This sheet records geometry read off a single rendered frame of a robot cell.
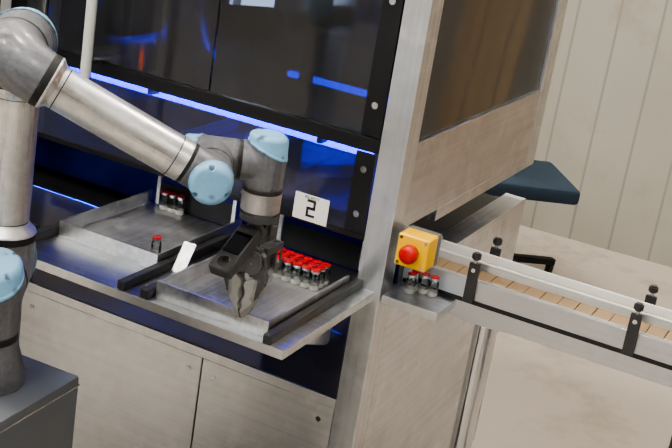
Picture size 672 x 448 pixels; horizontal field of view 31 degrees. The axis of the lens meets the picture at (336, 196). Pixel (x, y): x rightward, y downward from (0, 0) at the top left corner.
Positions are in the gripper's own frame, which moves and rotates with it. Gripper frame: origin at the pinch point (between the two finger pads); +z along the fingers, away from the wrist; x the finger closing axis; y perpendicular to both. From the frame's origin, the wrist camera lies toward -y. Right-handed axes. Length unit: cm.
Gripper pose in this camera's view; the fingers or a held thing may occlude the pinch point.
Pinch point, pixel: (239, 312)
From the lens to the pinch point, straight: 229.8
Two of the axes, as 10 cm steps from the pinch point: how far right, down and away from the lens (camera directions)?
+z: -1.5, 9.4, 3.0
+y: 4.5, -2.1, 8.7
